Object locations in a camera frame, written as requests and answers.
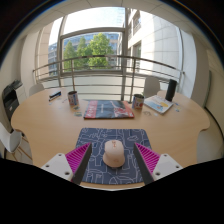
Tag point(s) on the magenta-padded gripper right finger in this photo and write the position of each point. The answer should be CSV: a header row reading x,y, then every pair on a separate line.
x,y
148,158

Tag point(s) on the white chair with wooden legs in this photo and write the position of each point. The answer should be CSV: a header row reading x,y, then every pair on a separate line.
x,y
8,140

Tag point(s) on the blue and black stapler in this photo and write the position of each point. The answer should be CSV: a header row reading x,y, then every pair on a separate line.
x,y
55,95

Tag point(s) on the patterned mug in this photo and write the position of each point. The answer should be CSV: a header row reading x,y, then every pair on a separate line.
x,y
73,98
138,102

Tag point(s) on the black cylindrical speaker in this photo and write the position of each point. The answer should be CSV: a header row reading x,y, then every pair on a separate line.
x,y
171,90

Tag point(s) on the black office printer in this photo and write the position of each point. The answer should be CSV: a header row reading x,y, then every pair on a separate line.
x,y
10,100

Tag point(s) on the metal balcony railing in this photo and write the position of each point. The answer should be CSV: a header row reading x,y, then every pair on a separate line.
x,y
100,56

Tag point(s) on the blue patterned mouse pad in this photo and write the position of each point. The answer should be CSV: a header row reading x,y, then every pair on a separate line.
x,y
100,136

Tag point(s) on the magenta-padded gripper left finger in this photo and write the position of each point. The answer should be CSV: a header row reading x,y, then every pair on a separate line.
x,y
78,158

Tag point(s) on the red and blue magazine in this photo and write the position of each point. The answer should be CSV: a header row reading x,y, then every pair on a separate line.
x,y
108,110

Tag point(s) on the white and blue booklet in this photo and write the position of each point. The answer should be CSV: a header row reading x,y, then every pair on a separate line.
x,y
159,104

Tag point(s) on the beige computer mouse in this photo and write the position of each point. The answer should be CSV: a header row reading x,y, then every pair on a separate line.
x,y
114,154

